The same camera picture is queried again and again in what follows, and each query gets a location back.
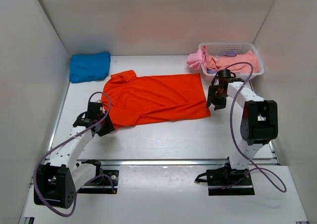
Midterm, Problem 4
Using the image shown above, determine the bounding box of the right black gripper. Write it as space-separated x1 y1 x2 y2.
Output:
206 86 227 111

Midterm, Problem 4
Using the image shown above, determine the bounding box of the orange t-shirt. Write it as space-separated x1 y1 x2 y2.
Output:
101 70 211 128

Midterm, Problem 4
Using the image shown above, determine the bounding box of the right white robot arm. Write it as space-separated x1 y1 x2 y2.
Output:
195 69 278 188

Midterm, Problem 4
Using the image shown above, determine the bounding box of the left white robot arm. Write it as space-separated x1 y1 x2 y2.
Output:
34 102 114 209

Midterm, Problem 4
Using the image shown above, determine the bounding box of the light pink t-shirt in basket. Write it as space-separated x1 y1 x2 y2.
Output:
205 51 260 74

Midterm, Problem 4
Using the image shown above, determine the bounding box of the pink t-shirt over basket edge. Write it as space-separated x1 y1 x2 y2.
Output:
187 47 207 70

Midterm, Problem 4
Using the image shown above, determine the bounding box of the white plastic basket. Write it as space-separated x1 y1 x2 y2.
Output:
198 42 264 80

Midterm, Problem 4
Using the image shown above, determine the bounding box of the folded blue t-shirt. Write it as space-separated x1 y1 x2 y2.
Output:
69 52 111 83

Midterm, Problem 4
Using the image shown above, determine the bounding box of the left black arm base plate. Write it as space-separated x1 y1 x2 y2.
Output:
78 168 119 194

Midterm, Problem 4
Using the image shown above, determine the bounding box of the aluminium rail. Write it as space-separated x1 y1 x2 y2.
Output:
44 158 277 167

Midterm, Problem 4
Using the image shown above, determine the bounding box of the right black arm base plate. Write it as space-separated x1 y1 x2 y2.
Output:
194 167 255 196

